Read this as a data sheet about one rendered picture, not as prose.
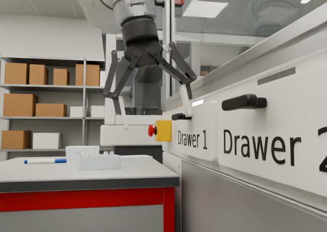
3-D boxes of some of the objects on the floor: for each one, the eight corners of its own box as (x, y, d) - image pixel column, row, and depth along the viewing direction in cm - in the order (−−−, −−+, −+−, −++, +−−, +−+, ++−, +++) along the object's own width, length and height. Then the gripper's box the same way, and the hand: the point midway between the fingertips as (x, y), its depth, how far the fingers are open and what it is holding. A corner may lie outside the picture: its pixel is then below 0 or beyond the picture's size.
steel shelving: (-9, 194, 395) (-2, 53, 410) (5, 187, 443) (10, 62, 459) (237, 186, 455) (235, 63, 470) (226, 180, 503) (224, 69, 519)
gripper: (76, 26, 55) (98, 136, 54) (197, 10, 59) (219, 110, 58) (80, 39, 62) (99, 135, 61) (188, 24, 67) (207, 113, 66)
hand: (157, 118), depth 60 cm, fingers open, 13 cm apart
